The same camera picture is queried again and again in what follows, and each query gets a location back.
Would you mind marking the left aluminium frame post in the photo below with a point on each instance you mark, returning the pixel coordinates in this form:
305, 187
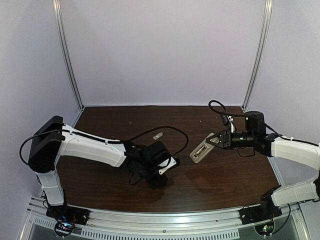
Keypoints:
57, 9

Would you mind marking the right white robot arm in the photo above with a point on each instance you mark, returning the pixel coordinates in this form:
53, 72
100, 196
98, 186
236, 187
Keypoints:
274, 145

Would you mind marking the right aluminium frame post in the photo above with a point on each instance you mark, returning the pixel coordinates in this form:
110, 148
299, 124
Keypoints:
263, 37

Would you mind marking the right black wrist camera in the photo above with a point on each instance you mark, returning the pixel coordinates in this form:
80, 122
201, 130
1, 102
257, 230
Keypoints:
228, 122

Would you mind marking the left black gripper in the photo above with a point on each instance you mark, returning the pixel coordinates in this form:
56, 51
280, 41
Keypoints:
155, 180

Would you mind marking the front aluminium rail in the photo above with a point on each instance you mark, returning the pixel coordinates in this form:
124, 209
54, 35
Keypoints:
223, 224

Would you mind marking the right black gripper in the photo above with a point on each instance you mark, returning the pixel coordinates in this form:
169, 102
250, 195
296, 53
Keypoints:
227, 139

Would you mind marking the grey remote control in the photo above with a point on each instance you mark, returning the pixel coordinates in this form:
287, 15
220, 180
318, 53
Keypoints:
205, 153

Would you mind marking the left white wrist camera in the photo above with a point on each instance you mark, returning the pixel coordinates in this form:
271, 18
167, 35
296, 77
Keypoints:
166, 165

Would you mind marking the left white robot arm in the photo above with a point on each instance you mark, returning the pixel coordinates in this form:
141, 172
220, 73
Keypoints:
55, 138

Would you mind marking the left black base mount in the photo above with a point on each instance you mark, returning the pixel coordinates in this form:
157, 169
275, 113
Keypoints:
67, 217

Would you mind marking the aluminium frame post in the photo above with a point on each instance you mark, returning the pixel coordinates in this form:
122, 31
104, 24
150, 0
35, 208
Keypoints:
263, 37
57, 9

